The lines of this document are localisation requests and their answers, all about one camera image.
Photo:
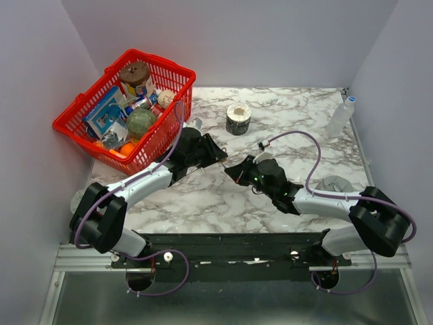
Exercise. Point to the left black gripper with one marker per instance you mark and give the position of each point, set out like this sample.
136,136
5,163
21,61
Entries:
213,151

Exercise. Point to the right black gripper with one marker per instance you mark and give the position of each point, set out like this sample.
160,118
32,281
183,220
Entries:
239,172

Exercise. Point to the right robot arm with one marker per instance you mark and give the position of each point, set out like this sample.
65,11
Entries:
375,223

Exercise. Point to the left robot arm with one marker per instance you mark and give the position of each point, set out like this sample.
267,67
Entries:
98,221

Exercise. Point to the black wrapped tissue roll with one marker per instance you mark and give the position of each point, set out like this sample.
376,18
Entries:
238,116

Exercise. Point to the cream ball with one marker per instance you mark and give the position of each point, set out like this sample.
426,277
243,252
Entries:
165,98

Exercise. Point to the green netted melon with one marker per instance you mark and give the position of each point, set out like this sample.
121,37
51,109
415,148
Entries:
139,123

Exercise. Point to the orange fruit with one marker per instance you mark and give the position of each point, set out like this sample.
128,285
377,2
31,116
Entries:
127,149

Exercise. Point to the brown round lid container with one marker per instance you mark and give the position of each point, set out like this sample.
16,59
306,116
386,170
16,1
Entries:
135,74

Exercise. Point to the clear plastic water bottle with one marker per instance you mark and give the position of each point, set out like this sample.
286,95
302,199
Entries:
340,117

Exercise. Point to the blue white box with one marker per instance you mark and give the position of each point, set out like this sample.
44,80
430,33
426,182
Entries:
104,114

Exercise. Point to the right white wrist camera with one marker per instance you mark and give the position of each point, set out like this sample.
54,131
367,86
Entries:
265,152

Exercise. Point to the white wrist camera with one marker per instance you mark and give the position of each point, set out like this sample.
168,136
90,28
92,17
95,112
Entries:
196,124
265,152

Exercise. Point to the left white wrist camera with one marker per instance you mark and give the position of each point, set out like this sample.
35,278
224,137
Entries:
196,124

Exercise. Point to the aluminium frame rail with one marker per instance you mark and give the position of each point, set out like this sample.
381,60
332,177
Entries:
84,289

